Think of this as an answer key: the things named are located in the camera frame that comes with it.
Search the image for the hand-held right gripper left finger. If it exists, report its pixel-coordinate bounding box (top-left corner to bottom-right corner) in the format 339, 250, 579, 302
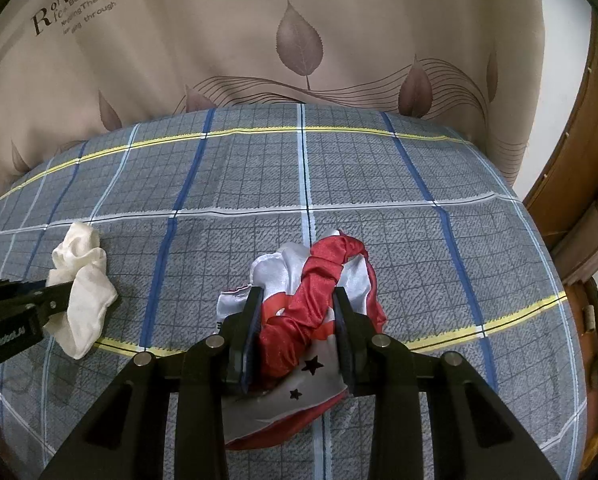
39, 286, 265, 480

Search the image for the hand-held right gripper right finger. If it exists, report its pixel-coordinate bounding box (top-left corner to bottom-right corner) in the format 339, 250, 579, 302
331, 287, 562, 480

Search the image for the wooden door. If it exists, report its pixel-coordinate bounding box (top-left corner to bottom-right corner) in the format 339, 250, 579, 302
521, 10, 598, 286

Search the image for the beige leaf print curtain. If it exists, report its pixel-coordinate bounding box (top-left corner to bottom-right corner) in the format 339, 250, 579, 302
0, 0, 592, 211

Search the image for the cream scrunchie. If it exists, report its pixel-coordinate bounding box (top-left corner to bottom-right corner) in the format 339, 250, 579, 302
44, 221, 120, 360

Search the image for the grey plaid bed sheet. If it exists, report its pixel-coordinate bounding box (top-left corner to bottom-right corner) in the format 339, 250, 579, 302
0, 102, 587, 480

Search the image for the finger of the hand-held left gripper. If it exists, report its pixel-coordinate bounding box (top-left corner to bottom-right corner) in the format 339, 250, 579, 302
0, 282, 75, 323
0, 280, 47, 295

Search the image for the dark wooden panel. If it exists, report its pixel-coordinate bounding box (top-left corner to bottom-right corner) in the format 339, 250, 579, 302
561, 277, 598, 451

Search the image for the red and white satin cloth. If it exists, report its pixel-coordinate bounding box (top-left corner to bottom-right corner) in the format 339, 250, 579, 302
216, 230, 387, 451

